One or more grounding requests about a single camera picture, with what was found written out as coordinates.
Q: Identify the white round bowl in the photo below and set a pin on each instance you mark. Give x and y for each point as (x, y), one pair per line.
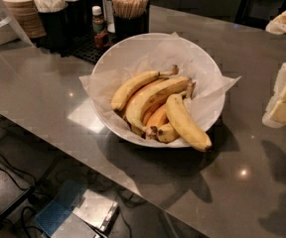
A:
(139, 50)

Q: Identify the orange ripe banana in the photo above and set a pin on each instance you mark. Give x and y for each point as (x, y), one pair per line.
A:
(156, 120)

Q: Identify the dark background appliance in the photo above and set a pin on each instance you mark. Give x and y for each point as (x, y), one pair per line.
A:
(258, 13)

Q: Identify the blue and silver floor box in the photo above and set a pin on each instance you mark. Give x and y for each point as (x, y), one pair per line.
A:
(78, 212)

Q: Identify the black back condiment cup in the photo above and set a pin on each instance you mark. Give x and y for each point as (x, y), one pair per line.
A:
(77, 17)

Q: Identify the black perforated rubber mat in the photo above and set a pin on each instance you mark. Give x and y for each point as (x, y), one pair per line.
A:
(82, 47)

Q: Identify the middle large yellow banana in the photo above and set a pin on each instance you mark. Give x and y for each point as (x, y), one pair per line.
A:
(155, 95)

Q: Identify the black cup of wooden stirrers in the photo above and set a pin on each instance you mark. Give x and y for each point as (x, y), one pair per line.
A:
(130, 17)

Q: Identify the stack of brown cup sleeves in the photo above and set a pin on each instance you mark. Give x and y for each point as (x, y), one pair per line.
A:
(28, 18)

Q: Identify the white paper bowl liner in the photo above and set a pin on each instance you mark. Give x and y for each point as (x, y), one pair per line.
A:
(196, 66)

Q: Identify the small brown glass bottle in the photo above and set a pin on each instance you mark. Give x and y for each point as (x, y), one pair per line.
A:
(101, 39)

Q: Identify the black cup with wrapped straws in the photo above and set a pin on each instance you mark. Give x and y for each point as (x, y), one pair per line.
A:
(53, 14)

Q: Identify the small front yellow banana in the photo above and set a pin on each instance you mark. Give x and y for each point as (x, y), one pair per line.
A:
(167, 133)

